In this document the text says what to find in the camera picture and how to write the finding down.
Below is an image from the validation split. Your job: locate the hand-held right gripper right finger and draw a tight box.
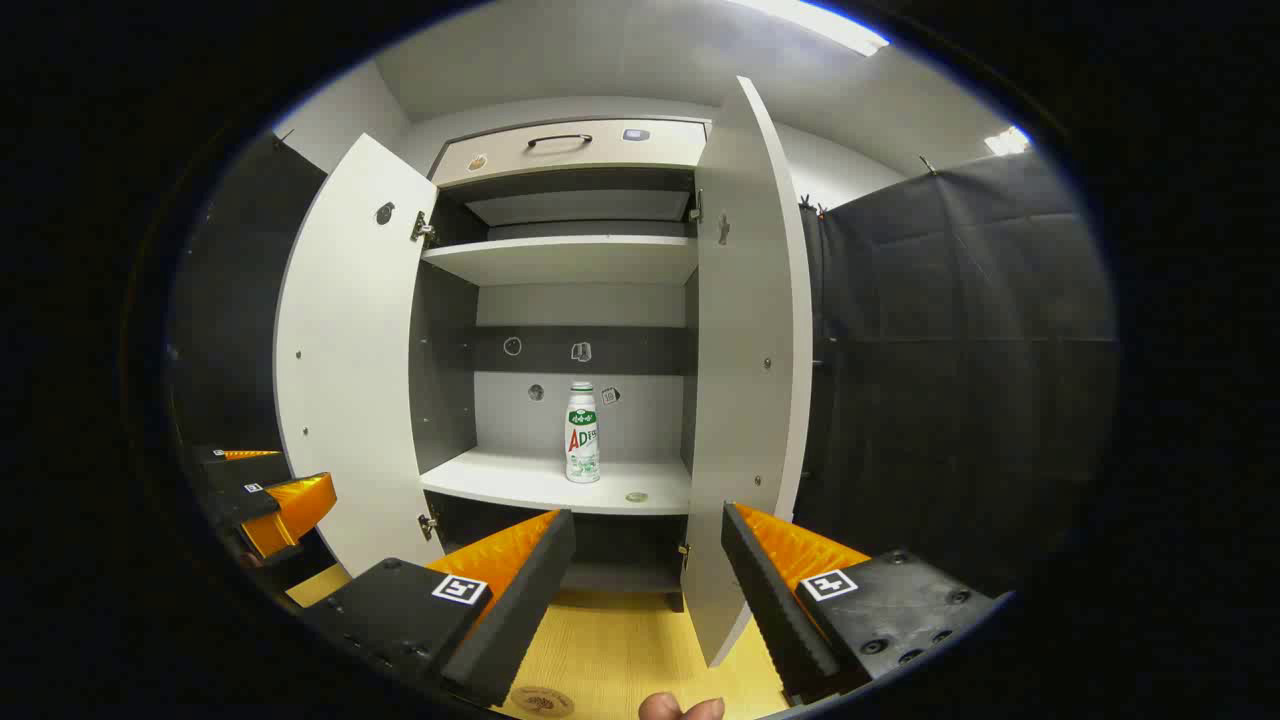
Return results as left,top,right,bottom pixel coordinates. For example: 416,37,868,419
720,502,1006,706

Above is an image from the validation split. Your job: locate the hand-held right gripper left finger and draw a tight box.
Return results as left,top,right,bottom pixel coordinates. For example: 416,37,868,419
300,508,578,709

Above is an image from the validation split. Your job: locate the white cabinet door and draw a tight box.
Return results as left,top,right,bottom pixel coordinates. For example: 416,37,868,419
680,75,816,669
273,133,448,579

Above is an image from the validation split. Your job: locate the white bottle with green label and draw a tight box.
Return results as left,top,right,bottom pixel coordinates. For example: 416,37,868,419
564,381,602,485

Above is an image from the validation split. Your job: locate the white deep cabinet shelf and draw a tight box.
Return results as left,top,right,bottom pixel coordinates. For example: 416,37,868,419
420,447,693,517

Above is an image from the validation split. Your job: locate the grey white cabinet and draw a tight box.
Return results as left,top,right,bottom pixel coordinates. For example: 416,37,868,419
408,118,711,613

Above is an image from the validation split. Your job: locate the white short cabinet shelf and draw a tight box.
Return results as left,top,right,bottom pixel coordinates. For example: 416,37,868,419
422,235,698,288

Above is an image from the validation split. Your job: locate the white cabinet drawer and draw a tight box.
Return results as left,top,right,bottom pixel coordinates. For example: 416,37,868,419
430,118,709,189

